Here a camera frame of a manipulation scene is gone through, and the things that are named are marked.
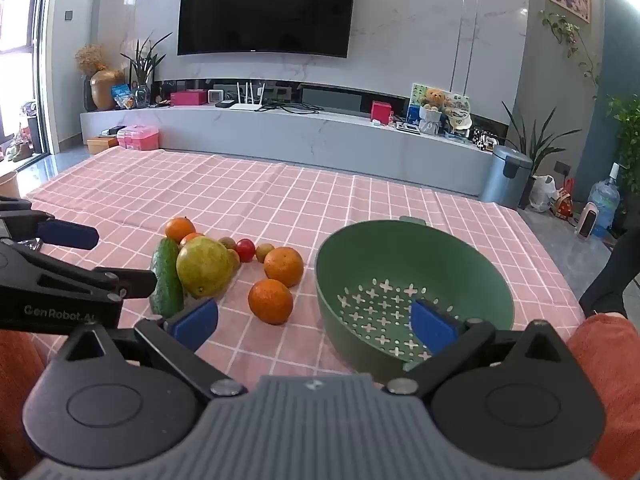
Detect pink box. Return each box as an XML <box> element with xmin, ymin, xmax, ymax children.
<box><xmin>170</xmin><ymin>89</ymin><xmax>208</xmax><ymax>107</ymax></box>

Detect black cables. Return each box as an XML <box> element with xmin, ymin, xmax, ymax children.
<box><xmin>265</xmin><ymin>100</ymin><xmax>326</xmax><ymax>116</ymax></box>

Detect green colander bowl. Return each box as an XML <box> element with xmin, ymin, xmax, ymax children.
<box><xmin>314</xmin><ymin>216</ymin><xmax>516</xmax><ymax>383</ymax></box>

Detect green plant in glass vase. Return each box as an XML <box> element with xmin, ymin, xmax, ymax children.
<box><xmin>120</xmin><ymin>32</ymin><xmax>173</xmax><ymax>108</ymax></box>

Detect person's left orange-trousered leg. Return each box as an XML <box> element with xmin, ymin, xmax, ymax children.
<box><xmin>0</xmin><ymin>327</ymin><xmax>56</xmax><ymax>476</ymax></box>

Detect small white heater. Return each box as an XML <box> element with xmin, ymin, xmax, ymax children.
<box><xmin>575</xmin><ymin>201</ymin><xmax>601</xmax><ymax>238</ymax></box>

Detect tall-leaf potted plant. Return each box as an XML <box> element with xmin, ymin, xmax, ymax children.
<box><xmin>502</xmin><ymin>100</ymin><xmax>583</xmax><ymax>181</ymax></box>

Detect teddy bear bouquet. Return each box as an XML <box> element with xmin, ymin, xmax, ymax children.
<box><xmin>419</xmin><ymin>87</ymin><xmax>448</xmax><ymax>133</ymax></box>

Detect bushy green plant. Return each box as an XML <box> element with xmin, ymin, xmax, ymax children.
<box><xmin>607</xmin><ymin>95</ymin><xmax>640</xmax><ymax>196</ymax></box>

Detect gold vase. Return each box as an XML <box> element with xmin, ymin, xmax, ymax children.
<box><xmin>90</xmin><ymin>69</ymin><xmax>126</xmax><ymax>111</ymax></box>

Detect white plastic bag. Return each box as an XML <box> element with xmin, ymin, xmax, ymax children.
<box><xmin>529</xmin><ymin>175</ymin><xmax>558</xmax><ymax>212</ymax></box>

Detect brown cardboard box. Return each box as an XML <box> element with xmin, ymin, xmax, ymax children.
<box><xmin>86</xmin><ymin>135</ymin><xmax>120</xmax><ymax>155</ymax></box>

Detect white router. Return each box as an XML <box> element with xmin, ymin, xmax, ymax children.
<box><xmin>227</xmin><ymin>81</ymin><xmax>266</xmax><ymax>112</ymax></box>

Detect person's black sock foot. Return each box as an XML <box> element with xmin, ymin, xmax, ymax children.
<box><xmin>579</xmin><ymin>227</ymin><xmax>640</xmax><ymax>318</ymax></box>

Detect red gift bag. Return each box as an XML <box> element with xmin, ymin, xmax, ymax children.
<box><xmin>551</xmin><ymin>187</ymin><xmax>575</xmax><ymax>218</ymax></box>

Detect white marble television console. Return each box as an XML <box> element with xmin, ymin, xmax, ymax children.
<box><xmin>80</xmin><ymin>102</ymin><xmax>508</xmax><ymax>196</ymax></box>

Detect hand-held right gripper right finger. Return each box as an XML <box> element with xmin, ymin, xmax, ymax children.
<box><xmin>386</xmin><ymin>300</ymin><xmax>571</xmax><ymax>396</ymax></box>

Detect blue snack bag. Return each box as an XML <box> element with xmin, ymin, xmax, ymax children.
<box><xmin>111</xmin><ymin>84</ymin><xmax>136</xmax><ymax>109</ymax></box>

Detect blue water jug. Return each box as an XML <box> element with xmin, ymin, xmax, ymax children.
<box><xmin>587</xmin><ymin>162</ymin><xmax>621</xmax><ymax>233</ymax></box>

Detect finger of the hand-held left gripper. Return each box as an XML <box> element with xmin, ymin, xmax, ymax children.
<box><xmin>0</xmin><ymin>197</ymin><xmax>100</xmax><ymax>251</ymax></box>
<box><xmin>0</xmin><ymin>240</ymin><xmax>157</xmax><ymax>305</ymax></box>

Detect blue-grey pedal trash can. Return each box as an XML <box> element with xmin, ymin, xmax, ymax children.
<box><xmin>479</xmin><ymin>145</ymin><xmax>533</xmax><ymax>207</ymax></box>

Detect hanging vine plant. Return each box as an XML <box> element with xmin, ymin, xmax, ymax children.
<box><xmin>539</xmin><ymin>10</ymin><xmax>601</xmax><ymax>96</ymax></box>

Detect dried flower bunch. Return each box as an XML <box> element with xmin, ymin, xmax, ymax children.
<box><xmin>75</xmin><ymin>44</ymin><xmax>108</xmax><ymax>76</ymax></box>

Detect person's right orange-trousered leg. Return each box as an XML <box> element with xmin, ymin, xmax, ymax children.
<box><xmin>567</xmin><ymin>312</ymin><xmax>640</xmax><ymax>480</ymax></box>

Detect black flat-screen television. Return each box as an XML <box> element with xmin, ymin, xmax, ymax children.
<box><xmin>177</xmin><ymin>0</ymin><xmax>358</xmax><ymax>58</ymax></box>

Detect green cucumber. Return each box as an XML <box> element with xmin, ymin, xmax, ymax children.
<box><xmin>150</xmin><ymin>236</ymin><xmax>187</xmax><ymax>317</ymax></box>

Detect person's orange-trousered leg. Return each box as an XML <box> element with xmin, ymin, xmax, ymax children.
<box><xmin>0</xmin><ymin>327</ymin><xmax>56</xmax><ymax>476</ymax></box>
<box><xmin>567</xmin><ymin>312</ymin><xmax>640</xmax><ymax>480</ymax></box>

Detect colourful poster board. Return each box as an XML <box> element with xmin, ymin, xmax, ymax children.
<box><xmin>407</xmin><ymin>83</ymin><xmax>471</xmax><ymax>133</ymax></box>

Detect pink storage case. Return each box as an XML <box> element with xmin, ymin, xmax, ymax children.
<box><xmin>116</xmin><ymin>125</ymin><xmax>160</xmax><ymax>151</ymax></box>

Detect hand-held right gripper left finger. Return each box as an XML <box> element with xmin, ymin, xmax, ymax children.
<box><xmin>52</xmin><ymin>297</ymin><xmax>248</xmax><ymax>401</ymax></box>

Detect pink checkered tablecloth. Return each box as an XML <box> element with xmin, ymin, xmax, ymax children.
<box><xmin>25</xmin><ymin>146</ymin><xmax>586</xmax><ymax>391</ymax></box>

